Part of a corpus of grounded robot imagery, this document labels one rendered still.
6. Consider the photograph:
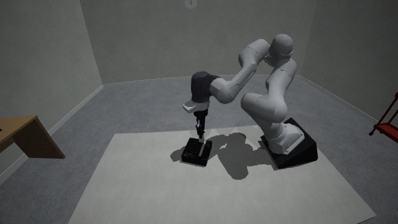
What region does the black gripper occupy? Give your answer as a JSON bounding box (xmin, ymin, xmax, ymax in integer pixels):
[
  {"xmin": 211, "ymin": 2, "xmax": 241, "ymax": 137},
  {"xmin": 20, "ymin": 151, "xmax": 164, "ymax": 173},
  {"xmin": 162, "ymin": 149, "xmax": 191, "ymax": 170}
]
[{"xmin": 193, "ymin": 109, "xmax": 208, "ymax": 142}]

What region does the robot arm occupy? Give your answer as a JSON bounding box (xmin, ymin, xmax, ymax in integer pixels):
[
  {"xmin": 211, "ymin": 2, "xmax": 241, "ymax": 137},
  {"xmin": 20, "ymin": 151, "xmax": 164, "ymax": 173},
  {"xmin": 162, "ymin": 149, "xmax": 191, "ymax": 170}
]
[{"xmin": 183, "ymin": 34, "xmax": 305, "ymax": 155}]

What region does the black lighting desk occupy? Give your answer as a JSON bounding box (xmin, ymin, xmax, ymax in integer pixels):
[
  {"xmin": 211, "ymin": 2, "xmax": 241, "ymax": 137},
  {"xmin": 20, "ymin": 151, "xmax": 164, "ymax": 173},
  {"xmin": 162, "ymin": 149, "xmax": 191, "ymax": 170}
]
[{"xmin": 181, "ymin": 138, "xmax": 212, "ymax": 166}]

